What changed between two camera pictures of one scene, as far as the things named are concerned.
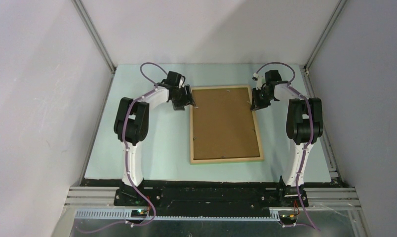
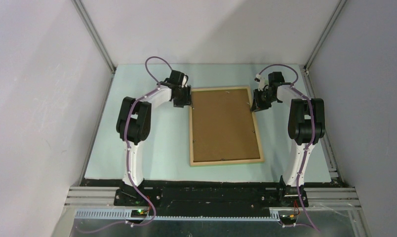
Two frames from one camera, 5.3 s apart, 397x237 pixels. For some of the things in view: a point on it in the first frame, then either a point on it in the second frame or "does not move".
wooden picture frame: x=260 y=158 → x=201 y=163
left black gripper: x=187 y=98 does not move
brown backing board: x=223 y=126 does not move
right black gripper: x=256 y=103 does not move
